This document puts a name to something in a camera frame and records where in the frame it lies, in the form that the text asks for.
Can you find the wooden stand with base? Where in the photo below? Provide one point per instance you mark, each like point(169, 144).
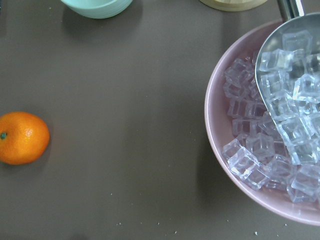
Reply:
point(233, 5)

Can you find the orange fruit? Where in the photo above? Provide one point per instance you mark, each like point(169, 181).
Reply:
point(24, 138)

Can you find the steel ice scoop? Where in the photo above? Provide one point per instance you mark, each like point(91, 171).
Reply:
point(287, 74)

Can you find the green bowl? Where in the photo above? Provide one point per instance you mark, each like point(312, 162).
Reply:
point(97, 9)

